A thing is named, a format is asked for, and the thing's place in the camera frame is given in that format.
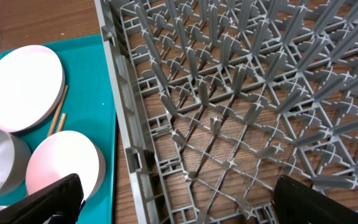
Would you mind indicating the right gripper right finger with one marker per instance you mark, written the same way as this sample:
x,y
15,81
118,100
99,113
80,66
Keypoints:
x,y
294,202

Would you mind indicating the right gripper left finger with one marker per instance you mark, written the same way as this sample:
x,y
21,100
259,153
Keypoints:
x,y
59,202

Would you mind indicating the small white plate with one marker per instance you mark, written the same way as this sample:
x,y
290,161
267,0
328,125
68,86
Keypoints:
x,y
62,154

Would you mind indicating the grey bowl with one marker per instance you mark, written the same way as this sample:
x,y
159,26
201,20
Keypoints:
x,y
14,158

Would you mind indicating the grey dishwasher rack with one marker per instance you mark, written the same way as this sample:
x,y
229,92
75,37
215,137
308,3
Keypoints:
x,y
216,99

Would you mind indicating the left wooden chopstick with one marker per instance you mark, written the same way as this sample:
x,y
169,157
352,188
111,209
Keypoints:
x,y
57,112

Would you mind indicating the wooden chopstick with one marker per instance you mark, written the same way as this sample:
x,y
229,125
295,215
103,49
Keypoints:
x,y
61,122
57,112

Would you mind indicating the right wooden chopstick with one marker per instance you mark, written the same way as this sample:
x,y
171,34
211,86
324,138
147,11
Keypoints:
x,y
61,122

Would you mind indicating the large white plate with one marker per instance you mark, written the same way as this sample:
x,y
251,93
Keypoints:
x,y
32,80

